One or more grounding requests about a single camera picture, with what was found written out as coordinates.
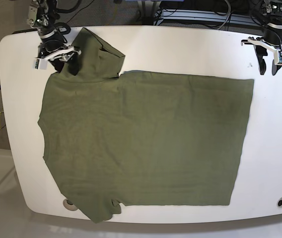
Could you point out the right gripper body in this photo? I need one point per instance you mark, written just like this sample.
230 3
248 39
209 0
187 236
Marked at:
54 46

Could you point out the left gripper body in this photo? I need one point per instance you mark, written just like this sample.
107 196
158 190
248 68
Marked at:
271 37

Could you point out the olive green T-shirt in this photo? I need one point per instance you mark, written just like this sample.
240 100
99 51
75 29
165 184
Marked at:
141 138

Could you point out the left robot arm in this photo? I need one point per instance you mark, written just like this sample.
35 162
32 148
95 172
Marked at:
268 15

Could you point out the black bar behind table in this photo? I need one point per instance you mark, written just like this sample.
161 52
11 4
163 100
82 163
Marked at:
24 31

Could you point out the grey metal table leg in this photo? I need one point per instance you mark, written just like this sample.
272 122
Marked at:
148 9

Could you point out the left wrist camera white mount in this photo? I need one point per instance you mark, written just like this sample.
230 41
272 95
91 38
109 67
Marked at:
277 53

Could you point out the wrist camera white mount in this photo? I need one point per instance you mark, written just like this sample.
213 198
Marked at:
277 53
42 64

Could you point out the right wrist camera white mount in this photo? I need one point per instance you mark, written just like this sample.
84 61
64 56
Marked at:
42 64

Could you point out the aluminium frame rail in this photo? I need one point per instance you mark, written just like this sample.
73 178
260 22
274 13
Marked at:
206 18

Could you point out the left table cable grommet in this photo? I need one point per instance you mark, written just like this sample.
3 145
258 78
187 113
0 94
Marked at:
69 206

